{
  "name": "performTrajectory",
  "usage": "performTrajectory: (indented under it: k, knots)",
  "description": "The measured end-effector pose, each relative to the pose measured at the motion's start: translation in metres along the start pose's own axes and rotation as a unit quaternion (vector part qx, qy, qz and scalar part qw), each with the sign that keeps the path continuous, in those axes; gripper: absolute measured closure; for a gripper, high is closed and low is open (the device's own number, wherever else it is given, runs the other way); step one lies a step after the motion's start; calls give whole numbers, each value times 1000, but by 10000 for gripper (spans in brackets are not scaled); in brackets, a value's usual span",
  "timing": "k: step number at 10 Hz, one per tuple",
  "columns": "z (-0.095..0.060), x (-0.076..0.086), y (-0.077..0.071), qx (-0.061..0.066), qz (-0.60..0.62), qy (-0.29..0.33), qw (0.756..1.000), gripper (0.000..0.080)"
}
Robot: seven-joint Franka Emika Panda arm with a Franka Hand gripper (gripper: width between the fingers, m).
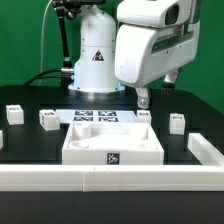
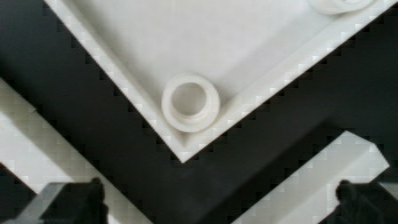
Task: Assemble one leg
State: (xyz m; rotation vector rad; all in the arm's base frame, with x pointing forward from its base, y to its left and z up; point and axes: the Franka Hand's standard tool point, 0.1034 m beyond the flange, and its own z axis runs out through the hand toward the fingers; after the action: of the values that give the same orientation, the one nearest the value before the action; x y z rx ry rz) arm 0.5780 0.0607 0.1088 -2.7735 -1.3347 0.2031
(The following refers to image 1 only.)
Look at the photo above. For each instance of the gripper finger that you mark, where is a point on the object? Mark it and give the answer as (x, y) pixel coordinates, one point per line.
(143, 100)
(168, 85)

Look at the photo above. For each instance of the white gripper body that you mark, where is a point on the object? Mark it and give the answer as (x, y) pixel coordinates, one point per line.
(144, 54)

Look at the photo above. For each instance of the white square tabletop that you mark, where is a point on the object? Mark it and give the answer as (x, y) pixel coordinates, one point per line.
(111, 143)

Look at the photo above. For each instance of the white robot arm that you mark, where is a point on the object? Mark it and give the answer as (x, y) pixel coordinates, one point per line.
(94, 72)

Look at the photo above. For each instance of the white marker tag sheet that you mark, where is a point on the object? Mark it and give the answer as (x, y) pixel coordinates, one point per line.
(69, 115)

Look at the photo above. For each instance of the white right fence wall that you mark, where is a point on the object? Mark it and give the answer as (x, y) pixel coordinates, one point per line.
(204, 151)

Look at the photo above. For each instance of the white fence wall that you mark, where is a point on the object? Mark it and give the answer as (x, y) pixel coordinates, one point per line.
(90, 178)
(204, 151)

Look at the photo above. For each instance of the black camera stand pole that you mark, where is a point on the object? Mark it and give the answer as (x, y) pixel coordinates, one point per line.
(69, 9)

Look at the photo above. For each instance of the white front fence wall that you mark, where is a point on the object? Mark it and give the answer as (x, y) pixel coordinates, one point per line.
(90, 178)

